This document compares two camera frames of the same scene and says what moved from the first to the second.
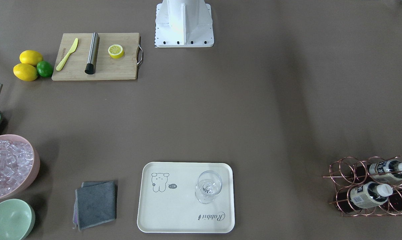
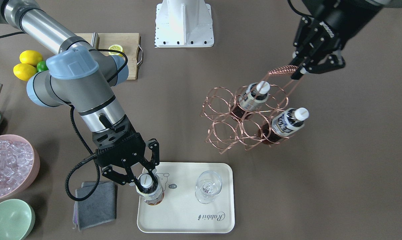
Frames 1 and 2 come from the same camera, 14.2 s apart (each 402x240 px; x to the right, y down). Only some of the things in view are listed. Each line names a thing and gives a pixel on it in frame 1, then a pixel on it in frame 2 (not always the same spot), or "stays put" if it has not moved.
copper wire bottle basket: x=375 y=186 → x=240 y=117
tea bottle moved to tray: x=364 y=195 → x=153 y=194
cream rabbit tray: x=167 y=202 stays put
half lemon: x=116 y=51 stays put
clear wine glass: x=209 y=182 stays put
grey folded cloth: x=95 y=204 stays put
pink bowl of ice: x=13 y=166 stays put
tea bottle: x=401 y=200 → x=281 y=125
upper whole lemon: x=30 y=57 stays put
